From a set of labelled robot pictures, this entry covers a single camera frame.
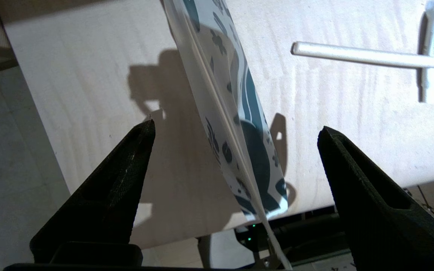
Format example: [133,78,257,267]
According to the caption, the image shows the white blue patterned pouch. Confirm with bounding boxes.
[162,0,293,270]

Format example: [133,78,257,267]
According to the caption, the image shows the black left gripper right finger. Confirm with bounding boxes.
[317,126,434,271]

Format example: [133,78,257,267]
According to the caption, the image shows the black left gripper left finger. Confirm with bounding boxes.
[30,120,156,266]

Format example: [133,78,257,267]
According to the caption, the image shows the pale toothbrush grey bristles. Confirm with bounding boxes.
[290,41,434,72]

